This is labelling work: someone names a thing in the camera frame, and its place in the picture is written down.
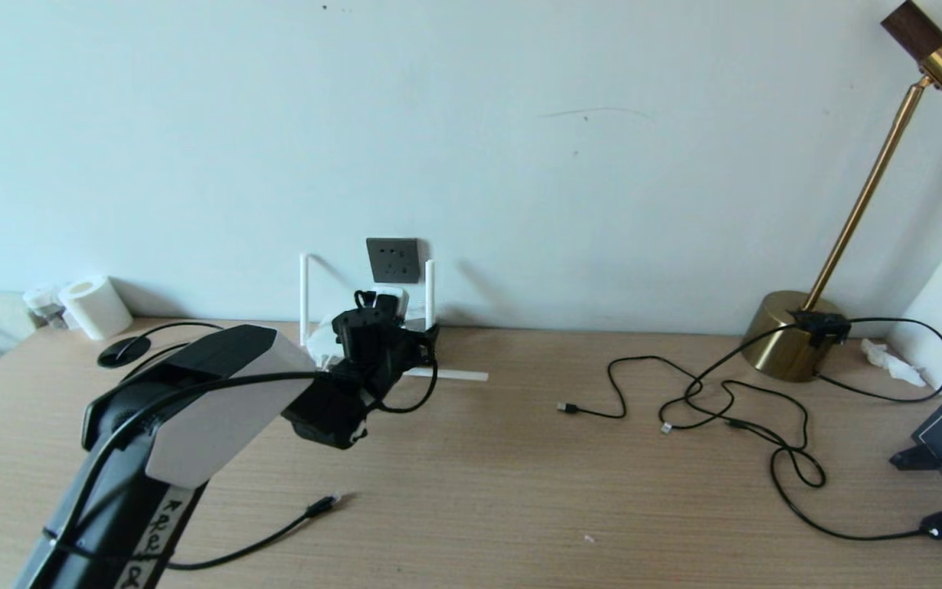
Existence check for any grey wall power socket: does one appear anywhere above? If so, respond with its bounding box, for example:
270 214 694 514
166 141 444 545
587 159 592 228
366 238 420 284

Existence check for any brass desk lamp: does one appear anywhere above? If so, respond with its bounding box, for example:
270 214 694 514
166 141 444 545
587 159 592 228
742 0 942 384

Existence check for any white toilet paper roll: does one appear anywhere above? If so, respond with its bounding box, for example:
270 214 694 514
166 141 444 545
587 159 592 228
59 276 134 341

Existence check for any black USB cable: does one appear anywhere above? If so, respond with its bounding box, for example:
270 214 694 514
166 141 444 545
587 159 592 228
558 355 829 490

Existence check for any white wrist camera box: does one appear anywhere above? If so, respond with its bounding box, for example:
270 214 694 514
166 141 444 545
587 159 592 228
375 286 411 328

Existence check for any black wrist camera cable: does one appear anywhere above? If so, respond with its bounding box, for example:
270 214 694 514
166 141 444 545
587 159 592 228
42 290 439 557

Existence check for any crumpled white tissue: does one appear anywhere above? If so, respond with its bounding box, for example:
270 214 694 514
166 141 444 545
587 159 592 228
862 339 928 388

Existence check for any black plastic clip stand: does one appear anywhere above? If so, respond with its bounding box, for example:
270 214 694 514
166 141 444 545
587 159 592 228
890 445 942 471

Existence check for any short black lamp cord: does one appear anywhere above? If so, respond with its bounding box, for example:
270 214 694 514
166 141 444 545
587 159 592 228
814 317 942 403

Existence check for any white wifi router with antennas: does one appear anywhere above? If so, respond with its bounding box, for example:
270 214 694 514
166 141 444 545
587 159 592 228
299 254 490 384

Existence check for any black ethernet cable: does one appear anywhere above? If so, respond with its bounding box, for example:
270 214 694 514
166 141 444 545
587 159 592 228
115 321 344 571

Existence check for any small clear plastic jar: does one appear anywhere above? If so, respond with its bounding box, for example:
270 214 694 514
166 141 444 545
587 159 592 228
24 287 70 331

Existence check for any black cable with silver connector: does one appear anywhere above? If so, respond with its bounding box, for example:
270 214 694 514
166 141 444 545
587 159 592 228
660 379 809 453

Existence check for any black inline cord switch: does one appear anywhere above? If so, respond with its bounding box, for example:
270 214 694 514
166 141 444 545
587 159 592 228
792 310 853 349

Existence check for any black round desk grommet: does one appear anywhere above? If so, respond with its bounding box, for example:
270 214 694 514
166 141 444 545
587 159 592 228
97 335 152 369

